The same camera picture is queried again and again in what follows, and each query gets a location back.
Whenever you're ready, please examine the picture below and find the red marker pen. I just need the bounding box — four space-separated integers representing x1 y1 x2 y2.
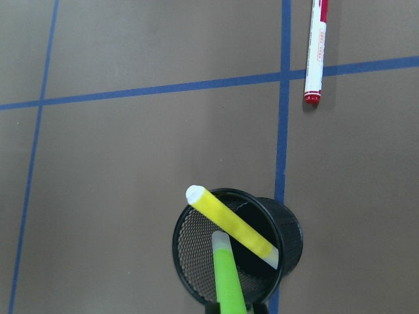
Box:
304 0 328 105

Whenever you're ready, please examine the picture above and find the green marker pen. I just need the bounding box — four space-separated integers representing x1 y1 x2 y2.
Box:
211 230 247 313

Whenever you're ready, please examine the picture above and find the yellow marker pen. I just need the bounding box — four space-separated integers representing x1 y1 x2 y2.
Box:
185 185 280 270

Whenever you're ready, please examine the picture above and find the black mesh pen cup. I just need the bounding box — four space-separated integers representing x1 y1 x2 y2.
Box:
172 188 303 308

